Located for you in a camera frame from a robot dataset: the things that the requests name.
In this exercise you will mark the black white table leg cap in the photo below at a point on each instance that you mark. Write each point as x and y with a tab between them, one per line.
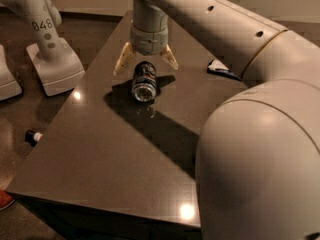
33	137

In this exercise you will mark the blue pepsi can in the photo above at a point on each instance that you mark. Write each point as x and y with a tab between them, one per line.
144	82

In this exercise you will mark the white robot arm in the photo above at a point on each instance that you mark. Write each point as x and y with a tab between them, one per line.
258	155

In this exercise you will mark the white robot stand numbered 048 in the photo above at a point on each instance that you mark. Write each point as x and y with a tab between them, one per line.
57	65

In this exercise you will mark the red shoe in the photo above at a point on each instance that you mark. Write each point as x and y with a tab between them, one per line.
5	200

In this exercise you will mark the white robot base at left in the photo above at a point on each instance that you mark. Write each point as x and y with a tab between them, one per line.
9	86

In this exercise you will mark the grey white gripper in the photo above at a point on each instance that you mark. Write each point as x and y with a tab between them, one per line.
149	40

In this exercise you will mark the blue white snack packet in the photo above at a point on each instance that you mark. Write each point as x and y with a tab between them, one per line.
218	68

